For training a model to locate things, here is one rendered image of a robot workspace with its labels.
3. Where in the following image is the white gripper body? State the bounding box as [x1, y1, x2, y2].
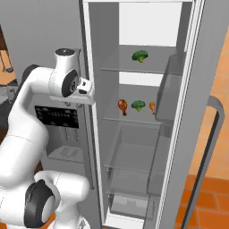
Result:
[49, 89, 97, 106]

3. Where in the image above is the brown chicken drumstick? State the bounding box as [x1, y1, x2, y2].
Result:
[148, 101, 157, 115]
[117, 98, 129, 117]

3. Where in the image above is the grey counter appliance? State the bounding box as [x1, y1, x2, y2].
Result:
[0, 79, 21, 106]

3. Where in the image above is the green broccoli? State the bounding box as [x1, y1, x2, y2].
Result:
[131, 99, 147, 113]
[131, 49, 149, 64]

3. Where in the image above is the glass fridge shelf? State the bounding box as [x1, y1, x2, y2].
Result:
[103, 83, 165, 126]
[100, 44, 183, 76]

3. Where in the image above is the grey fridge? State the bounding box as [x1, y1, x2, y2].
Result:
[78, 0, 207, 229]

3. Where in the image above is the clear fridge drawer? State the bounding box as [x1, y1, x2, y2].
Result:
[103, 121, 164, 175]
[106, 166, 159, 219]

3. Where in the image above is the grey fridge door with dispenser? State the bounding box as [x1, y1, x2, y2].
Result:
[0, 0, 102, 229]

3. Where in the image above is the dark brown cabinet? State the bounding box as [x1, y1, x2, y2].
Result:
[0, 24, 10, 52]

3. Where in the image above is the clear fridge door bin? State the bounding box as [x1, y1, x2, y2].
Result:
[146, 134, 174, 197]
[155, 54, 186, 123]

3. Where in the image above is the grey open fridge door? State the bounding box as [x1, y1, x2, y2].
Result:
[144, 0, 229, 229]

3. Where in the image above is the grey fridge door handle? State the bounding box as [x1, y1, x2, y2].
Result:
[180, 95, 225, 229]

